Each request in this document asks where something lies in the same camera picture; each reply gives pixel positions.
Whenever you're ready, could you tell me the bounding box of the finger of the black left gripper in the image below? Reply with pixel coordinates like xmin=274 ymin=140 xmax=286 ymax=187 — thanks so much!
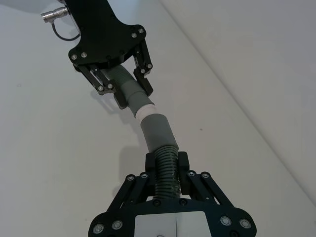
xmin=128 ymin=40 xmax=154 ymax=97
xmin=78 ymin=63 xmax=129 ymax=110

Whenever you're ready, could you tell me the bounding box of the grey ribbed hose white tip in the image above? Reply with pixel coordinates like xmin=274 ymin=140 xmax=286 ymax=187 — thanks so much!
xmin=100 ymin=64 xmax=157 ymax=119

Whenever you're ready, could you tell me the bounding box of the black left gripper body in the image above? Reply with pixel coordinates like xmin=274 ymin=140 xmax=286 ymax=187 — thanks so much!
xmin=64 ymin=0 xmax=146 ymax=70

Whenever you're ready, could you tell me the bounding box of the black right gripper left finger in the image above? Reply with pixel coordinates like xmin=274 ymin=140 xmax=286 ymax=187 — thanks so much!
xmin=106 ymin=152 xmax=158 ymax=215

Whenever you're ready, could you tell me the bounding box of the dark cable with silver plug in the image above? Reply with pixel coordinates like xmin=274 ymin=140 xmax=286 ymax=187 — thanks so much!
xmin=40 ymin=6 xmax=81 ymax=41

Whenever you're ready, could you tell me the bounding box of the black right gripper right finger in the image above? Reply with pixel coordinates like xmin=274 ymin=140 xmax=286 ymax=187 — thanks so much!
xmin=177 ymin=151 xmax=235 ymax=208

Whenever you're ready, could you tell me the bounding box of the grey ribbed hose with cuff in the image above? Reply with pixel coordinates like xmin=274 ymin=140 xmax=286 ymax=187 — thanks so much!
xmin=139 ymin=113 xmax=183 ymax=199

